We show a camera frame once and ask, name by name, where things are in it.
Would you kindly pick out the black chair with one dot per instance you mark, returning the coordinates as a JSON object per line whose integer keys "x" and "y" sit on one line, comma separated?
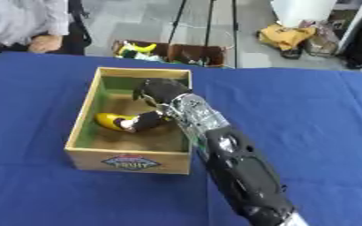
{"x": 77, "y": 29}

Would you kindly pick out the tan cardboard box green inside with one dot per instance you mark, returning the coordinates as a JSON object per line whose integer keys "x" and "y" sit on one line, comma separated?
{"x": 132, "y": 141}

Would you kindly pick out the person's hand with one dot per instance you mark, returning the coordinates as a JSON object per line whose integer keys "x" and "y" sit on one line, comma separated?
{"x": 45, "y": 43}

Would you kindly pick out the black tripod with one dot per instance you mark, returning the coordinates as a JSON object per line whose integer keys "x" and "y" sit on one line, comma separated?
{"x": 210, "y": 26}

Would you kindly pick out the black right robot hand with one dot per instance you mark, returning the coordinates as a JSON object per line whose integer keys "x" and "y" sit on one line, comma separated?
{"x": 161, "y": 88}

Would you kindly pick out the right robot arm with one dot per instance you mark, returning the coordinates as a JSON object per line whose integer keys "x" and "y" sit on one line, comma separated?
{"x": 240, "y": 164}

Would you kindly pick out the person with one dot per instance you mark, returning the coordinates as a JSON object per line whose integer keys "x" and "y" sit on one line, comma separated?
{"x": 19, "y": 20}

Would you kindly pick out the yellow toy banana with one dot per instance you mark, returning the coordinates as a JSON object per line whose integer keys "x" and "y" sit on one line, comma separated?
{"x": 107, "y": 120}

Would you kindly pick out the white cylinder stand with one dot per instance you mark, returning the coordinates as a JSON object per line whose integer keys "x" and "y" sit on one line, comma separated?
{"x": 302, "y": 11}

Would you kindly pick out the yellow bag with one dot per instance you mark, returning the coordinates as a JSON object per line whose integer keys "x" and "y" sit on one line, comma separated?
{"x": 284, "y": 36}

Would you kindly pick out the brown cardboard box of toys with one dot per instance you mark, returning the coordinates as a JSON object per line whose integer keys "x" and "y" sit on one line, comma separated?
{"x": 174, "y": 53}

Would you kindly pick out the clear plastic bag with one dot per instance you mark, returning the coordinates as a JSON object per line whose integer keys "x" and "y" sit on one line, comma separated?
{"x": 320, "y": 39}

